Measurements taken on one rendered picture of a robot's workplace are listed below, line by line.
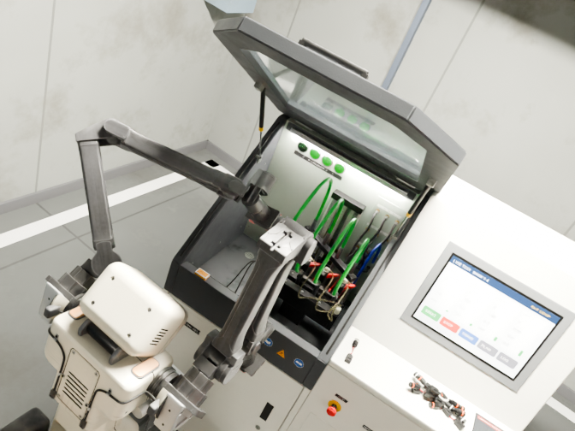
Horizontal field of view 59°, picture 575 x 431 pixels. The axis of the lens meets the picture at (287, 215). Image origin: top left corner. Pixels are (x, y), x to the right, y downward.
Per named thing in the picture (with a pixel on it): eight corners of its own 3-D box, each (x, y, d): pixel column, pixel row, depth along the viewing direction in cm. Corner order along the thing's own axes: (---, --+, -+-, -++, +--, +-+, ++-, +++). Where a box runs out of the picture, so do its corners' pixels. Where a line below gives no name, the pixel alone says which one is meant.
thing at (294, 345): (170, 293, 204) (180, 264, 195) (177, 288, 207) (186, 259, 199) (301, 385, 190) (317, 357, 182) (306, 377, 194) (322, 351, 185)
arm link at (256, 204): (236, 201, 154) (251, 206, 151) (248, 182, 156) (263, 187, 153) (245, 211, 160) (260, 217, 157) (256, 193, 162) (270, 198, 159)
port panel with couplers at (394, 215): (346, 255, 221) (376, 198, 204) (348, 251, 224) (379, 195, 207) (371, 271, 218) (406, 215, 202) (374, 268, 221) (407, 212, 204)
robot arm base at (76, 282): (43, 277, 135) (73, 304, 131) (66, 255, 138) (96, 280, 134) (58, 287, 143) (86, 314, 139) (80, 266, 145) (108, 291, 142)
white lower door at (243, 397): (135, 394, 240) (166, 292, 204) (139, 391, 242) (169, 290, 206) (247, 480, 226) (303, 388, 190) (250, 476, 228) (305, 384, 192)
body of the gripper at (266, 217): (257, 203, 168) (249, 191, 161) (281, 214, 163) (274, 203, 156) (246, 218, 166) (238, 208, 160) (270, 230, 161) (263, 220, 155)
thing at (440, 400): (403, 393, 179) (410, 384, 176) (410, 374, 187) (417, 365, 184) (462, 433, 174) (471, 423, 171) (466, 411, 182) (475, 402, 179)
